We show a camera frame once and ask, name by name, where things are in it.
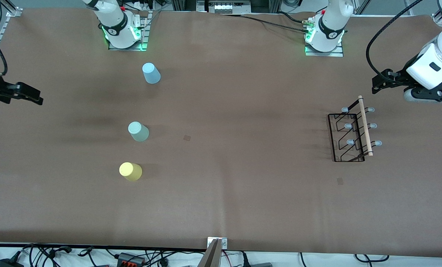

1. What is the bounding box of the white power strip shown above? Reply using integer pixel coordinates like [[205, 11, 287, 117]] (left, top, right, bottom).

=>
[[126, 1, 155, 11]]

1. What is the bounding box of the silver metal bracket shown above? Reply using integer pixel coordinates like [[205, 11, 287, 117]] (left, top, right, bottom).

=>
[[207, 237, 228, 250]]

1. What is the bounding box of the black wire cup holder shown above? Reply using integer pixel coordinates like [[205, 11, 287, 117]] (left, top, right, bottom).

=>
[[328, 95, 383, 162]]

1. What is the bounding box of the brown camera post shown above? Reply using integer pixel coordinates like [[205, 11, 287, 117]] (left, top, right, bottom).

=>
[[198, 238, 223, 267]]

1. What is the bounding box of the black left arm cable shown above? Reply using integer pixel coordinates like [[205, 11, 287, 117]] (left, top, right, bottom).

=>
[[366, 0, 425, 84]]

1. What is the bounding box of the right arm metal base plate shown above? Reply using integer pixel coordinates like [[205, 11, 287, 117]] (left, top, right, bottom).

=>
[[108, 11, 150, 52]]

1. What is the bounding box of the red and black connector block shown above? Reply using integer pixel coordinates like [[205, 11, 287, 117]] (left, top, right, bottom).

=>
[[117, 253, 146, 266]]

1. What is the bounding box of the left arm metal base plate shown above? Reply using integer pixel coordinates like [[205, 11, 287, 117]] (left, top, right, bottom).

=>
[[304, 43, 344, 57]]

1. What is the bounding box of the light blue plastic cup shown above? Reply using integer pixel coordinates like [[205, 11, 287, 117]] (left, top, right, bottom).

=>
[[142, 63, 161, 85]]

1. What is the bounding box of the yellow plastic cup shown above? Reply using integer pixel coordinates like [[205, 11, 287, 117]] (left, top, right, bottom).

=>
[[119, 162, 143, 182]]

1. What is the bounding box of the pale green plastic cup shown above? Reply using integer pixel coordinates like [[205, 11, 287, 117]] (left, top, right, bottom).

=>
[[128, 121, 150, 142]]

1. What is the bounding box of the grey control box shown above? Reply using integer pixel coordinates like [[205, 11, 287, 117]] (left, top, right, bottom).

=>
[[197, 0, 252, 14]]

